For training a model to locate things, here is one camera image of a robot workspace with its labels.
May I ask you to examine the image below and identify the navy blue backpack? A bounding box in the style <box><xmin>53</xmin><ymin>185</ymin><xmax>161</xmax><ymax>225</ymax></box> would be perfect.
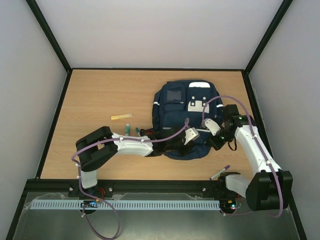
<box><xmin>152</xmin><ymin>79</ymin><xmax>224</xmax><ymax>161</ymax></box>

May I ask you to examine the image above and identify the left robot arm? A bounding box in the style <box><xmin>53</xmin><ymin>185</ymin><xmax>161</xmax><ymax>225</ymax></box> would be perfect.
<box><xmin>75</xmin><ymin>126</ymin><xmax>200</xmax><ymax>189</ymax></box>

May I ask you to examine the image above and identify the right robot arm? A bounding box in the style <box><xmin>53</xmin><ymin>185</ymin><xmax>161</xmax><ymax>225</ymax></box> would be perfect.
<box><xmin>202</xmin><ymin>104</ymin><xmax>293</xmax><ymax>212</ymax></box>

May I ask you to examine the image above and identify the purple capped white pen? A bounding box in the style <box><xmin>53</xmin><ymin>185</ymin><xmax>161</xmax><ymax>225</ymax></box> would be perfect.
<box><xmin>209</xmin><ymin>165</ymin><xmax>230</xmax><ymax>181</ymax></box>

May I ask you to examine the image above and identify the green capped white pen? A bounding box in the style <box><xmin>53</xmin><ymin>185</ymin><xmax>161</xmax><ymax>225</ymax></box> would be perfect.
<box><xmin>135</xmin><ymin>127</ymin><xmax>141</xmax><ymax>137</ymax></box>

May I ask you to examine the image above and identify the green whiteboard marker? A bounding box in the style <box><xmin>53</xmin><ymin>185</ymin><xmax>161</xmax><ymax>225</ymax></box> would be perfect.
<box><xmin>125</xmin><ymin>123</ymin><xmax>130</xmax><ymax>136</ymax></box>

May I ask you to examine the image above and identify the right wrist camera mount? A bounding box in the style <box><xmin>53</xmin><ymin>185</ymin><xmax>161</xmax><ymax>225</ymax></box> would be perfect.
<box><xmin>204</xmin><ymin>118</ymin><xmax>221</xmax><ymax>136</ymax></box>

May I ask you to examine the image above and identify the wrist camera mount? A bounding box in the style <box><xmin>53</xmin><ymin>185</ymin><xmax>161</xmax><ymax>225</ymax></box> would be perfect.
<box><xmin>184</xmin><ymin>127</ymin><xmax>200</xmax><ymax>145</ymax></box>
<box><xmin>204</xmin><ymin>118</ymin><xmax>221</xmax><ymax>136</ymax></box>

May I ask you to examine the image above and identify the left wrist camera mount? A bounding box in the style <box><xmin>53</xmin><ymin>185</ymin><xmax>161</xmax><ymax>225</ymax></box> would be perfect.
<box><xmin>184</xmin><ymin>127</ymin><xmax>200</xmax><ymax>145</ymax></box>

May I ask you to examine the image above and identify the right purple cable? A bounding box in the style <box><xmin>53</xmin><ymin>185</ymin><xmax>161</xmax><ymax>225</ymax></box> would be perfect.
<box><xmin>201</xmin><ymin>95</ymin><xmax>284</xmax><ymax>219</ymax></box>

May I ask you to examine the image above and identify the purple cable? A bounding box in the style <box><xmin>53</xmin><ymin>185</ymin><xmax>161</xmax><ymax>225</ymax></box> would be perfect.
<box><xmin>201</xmin><ymin>95</ymin><xmax>284</xmax><ymax>219</ymax></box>
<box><xmin>71</xmin><ymin>117</ymin><xmax>121</xmax><ymax>239</ymax></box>

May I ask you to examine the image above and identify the black aluminium frame rail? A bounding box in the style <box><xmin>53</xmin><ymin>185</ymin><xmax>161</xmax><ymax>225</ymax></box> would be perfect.
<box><xmin>24</xmin><ymin>178</ymin><xmax>253</xmax><ymax>198</ymax></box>

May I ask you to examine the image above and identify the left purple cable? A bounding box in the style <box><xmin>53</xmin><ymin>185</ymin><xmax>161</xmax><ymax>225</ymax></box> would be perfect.
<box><xmin>71</xmin><ymin>117</ymin><xmax>121</xmax><ymax>239</ymax></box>

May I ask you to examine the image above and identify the grey slotted cable duct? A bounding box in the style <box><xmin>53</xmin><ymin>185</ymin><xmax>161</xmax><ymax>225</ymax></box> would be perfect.
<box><xmin>30</xmin><ymin>199</ymin><xmax>220</xmax><ymax>211</ymax></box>

